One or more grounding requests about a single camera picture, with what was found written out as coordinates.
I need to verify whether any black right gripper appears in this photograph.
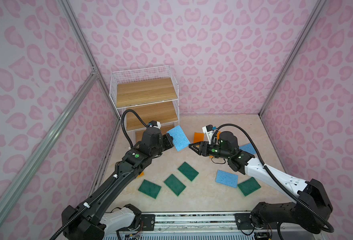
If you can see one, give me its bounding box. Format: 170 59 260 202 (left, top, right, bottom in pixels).
189 141 232 159

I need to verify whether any green scouring pad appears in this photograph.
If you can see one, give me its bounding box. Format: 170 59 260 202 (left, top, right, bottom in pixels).
138 180 161 199
238 177 261 197
163 174 186 196
178 162 199 182

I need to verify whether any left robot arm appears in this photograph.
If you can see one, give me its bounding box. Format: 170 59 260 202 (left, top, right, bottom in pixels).
51 127 173 240

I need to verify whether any aluminium frame left corner post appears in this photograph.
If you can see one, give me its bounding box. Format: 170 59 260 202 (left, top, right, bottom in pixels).
57 0 121 121

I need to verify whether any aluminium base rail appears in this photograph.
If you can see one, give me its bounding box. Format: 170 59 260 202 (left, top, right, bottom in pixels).
106 212 328 240

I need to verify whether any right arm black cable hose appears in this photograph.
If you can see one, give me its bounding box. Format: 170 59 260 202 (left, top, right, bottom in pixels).
211 123 335 234

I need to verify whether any green scouring pad upper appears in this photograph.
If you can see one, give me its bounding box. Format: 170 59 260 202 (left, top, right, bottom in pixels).
178 162 199 182

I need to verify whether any green scouring pad left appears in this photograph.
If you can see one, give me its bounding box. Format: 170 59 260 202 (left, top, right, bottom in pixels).
138 180 161 199

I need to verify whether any aluminium diagonal frame bar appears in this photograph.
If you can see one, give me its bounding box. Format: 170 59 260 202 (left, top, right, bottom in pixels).
0 73 100 227

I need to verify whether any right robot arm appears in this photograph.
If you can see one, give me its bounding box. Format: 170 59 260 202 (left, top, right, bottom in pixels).
189 131 335 234

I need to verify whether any orange sponge near shelf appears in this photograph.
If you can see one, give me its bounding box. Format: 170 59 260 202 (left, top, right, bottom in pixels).
193 133 205 143

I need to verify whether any green scouring pad right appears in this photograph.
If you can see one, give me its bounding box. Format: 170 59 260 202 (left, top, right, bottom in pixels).
238 177 261 197

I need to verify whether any aluminium frame right corner post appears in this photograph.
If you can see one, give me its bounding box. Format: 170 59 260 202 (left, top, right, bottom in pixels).
258 0 329 119

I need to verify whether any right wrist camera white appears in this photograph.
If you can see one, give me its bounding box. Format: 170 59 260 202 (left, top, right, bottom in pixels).
202 125 217 144

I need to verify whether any blue sponge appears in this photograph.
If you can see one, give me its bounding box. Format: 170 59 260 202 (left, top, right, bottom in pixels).
167 126 191 152
240 143 257 155
216 170 239 188

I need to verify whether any aluminium frame corner post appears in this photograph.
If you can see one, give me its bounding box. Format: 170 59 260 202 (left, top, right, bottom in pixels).
258 0 329 119
57 0 121 121

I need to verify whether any white wire three-tier shelf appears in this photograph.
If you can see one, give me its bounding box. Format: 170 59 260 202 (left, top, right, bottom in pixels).
109 65 180 132

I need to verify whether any green scouring pad middle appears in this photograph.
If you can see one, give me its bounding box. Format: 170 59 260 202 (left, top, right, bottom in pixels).
163 174 186 196

